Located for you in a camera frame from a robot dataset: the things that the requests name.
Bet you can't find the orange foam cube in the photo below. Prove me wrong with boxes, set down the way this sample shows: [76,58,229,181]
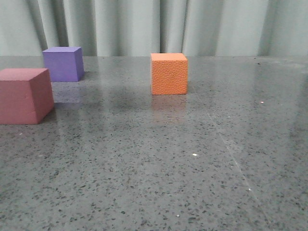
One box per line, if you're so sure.
[151,53,188,95]

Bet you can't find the pale green curtain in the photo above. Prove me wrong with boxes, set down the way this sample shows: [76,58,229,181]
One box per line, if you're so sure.
[0,0,308,56]

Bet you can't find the purple foam cube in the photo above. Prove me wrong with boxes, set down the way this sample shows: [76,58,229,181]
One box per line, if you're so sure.
[42,47,85,82]

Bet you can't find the pink foam cube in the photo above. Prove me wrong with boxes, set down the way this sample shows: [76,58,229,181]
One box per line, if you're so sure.
[0,68,54,125]

